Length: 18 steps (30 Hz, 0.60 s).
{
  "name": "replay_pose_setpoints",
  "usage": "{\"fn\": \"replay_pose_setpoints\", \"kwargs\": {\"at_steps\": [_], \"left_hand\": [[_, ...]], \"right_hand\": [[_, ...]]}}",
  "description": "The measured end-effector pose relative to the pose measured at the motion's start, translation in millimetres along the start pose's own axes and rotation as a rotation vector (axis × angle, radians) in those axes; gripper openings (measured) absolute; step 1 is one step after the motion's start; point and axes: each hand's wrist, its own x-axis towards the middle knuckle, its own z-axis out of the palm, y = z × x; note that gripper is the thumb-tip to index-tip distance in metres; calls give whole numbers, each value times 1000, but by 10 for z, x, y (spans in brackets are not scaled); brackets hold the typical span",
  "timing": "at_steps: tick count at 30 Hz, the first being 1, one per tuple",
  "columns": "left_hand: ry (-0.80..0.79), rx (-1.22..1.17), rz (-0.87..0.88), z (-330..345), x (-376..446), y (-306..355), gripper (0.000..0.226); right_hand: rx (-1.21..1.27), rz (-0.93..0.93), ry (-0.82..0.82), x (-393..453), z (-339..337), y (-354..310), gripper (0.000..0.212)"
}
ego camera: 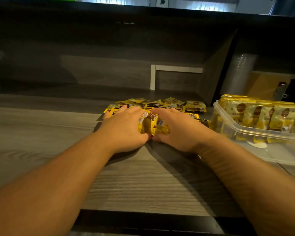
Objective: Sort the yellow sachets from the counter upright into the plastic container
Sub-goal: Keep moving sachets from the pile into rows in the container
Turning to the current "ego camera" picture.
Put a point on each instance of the person's left forearm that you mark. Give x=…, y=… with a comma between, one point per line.
x=46, y=194

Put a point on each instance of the person's left hand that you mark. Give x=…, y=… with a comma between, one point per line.
x=120, y=132

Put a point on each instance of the person's right forearm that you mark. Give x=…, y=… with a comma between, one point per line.
x=260, y=189

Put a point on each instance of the row of packets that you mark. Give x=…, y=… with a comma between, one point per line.
x=248, y=113

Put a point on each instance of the person's right hand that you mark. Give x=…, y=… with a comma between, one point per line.
x=184, y=132

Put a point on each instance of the brown clipboard with metal clip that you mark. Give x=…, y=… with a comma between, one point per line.
x=263, y=86

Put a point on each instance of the clear plastic container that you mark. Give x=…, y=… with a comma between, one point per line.
x=280, y=152

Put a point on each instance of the pile of yellow sachets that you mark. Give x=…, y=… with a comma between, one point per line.
x=194, y=106

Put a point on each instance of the wrapped stack of clear cups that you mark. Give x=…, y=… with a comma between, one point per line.
x=237, y=73

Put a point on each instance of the white angled bracket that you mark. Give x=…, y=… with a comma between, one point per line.
x=152, y=78

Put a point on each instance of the light picture frame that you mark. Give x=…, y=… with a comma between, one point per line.
x=162, y=1

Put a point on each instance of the dark curtain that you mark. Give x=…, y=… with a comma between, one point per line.
x=287, y=6

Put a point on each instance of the bright curtained window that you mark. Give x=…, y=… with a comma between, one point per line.
x=115, y=1
x=206, y=6

